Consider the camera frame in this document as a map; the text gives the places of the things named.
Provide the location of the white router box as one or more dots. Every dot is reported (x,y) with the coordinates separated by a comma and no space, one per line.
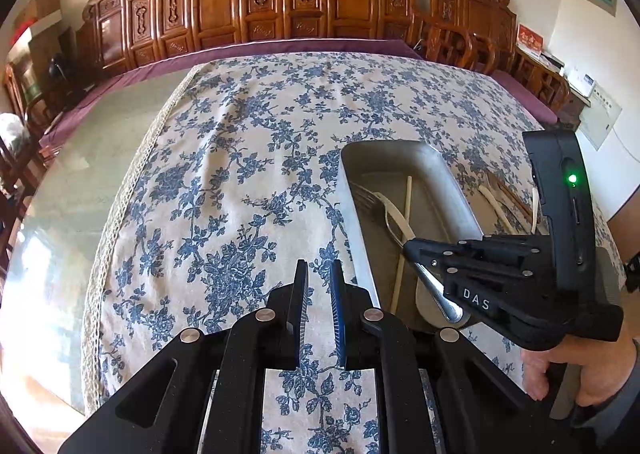
(581,82)

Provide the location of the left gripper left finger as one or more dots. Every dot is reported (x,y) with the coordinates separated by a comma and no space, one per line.
(202,393)

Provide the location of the stacked cardboard boxes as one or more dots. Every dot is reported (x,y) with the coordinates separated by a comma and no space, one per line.
(34,43)

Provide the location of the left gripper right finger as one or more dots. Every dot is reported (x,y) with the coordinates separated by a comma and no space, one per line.
(435,392)

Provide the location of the red greeting card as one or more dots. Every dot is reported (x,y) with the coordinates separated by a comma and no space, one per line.
(529,40)

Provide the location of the long carved wooden sofa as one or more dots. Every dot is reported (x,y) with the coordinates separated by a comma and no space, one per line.
(118,36)

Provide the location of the carved wooden armchair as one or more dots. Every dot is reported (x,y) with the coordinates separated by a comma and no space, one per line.
(491,27)

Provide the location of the wall electrical panel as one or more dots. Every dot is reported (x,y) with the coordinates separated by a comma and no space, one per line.
(599,117)

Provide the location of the metal fork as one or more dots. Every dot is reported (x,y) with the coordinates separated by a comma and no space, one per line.
(366,199)

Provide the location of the blue floral tablecloth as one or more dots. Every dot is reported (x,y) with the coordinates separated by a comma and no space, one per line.
(236,180)

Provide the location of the large white rice spoon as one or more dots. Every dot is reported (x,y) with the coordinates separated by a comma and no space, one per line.
(431,302)

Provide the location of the grey metal tray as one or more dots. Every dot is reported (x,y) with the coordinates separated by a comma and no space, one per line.
(392,191)

